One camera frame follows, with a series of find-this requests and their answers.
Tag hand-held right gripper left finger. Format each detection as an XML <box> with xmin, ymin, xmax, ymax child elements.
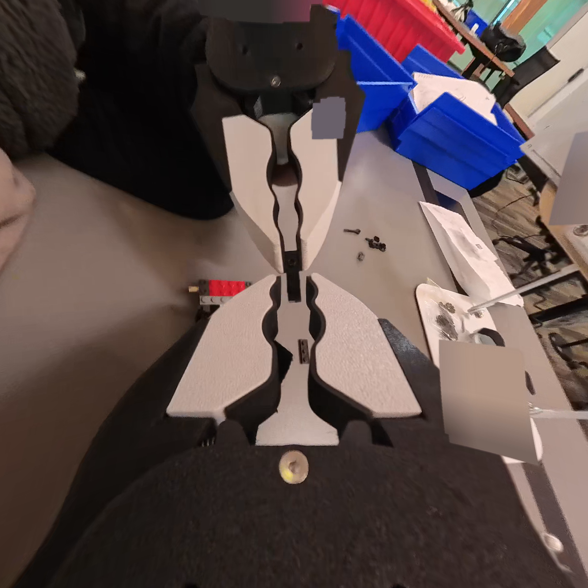
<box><xmin>166</xmin><ymin>274</ymin><xmax>295</xmax><ymax>445</ymax></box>

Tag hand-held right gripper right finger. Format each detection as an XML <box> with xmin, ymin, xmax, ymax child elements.
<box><xmin>306</xmin><ymin>273</ymin><xmax>422</xmax><ymax>445</ymax></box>

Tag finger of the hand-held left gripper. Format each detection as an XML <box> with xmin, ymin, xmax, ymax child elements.
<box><xmin>289</xmin><ymin>114</ymin><xmax>344</xmax><ymax>272</ymax></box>
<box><xmin>222</xmin><ymin>114</ymin><xmax>285</xmax><ymax>273</ymax></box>

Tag partly built brick car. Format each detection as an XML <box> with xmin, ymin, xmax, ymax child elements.
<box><xmin>188</xmin><ymin>279</ymin><xmax>253</xmax><ymax>322</ymax></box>

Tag person's left forearm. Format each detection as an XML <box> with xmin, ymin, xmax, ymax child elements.
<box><xmin>51</xmin><ymin>0</ymin><xmax>235</xmax><ymax>219</ymax></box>

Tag white wooden book stand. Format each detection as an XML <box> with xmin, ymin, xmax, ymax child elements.
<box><xmin>416</xmin><ymin>184</ymin><xmax>588</xmax><ymax>466</ymax></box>

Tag clear bag of black parts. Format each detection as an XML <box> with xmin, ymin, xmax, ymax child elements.
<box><xmin>426</xmin><ymin>278</ymin><xmax>466</xmax><ymax>341</ymax></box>

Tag red plastic bin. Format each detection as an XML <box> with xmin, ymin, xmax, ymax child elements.
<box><xmin>324</xmin><ymin>0</ymin><xmax>466</xmax><ymax>62</ymax></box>

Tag nested blue plastic bins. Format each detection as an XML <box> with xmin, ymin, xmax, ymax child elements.
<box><xmin>390</xmin><ymin>92</ymin><xmax>526</xmax><ymax>191</ymax></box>

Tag white printed sheet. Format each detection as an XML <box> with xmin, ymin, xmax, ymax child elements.
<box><xmin>411</xmin><ymin>73</ymin><xmax>499</xmax><ymax>125</ymax></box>

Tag white printed paper bag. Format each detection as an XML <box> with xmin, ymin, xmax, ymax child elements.
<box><xmin>419</xmin><ymin>201</ymin><xmax>524</xmax><ymax>307</ymax></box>

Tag wooden side table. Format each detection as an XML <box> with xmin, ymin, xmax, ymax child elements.
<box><xmin>434</xmin><ymin>0</ymin><xmax>516</xmax><ymax>80</ymax></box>

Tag open instruction booklet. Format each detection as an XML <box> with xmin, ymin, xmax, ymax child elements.
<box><xmin>521</xmin><ymin>131</ymin><xmax>579</xmax><ymax>177</ymax></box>

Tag black office chair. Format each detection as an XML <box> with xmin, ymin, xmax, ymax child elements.
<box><xmin>496</xmin><ymin>46</ymin><xmax>562</xmax><ymax>107</ymax></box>

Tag person's dark cardigan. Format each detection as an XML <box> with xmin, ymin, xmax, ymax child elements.
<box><xmin>0</xmin><ymin>0</ymin><xmax>85</xmax><ymax>159</ymax></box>

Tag person's beige hoodie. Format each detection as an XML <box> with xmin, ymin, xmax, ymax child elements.
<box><xmin>0</xmin><ymin>147</ymin><xmax>36</xmax><ymax>276</ymax></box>

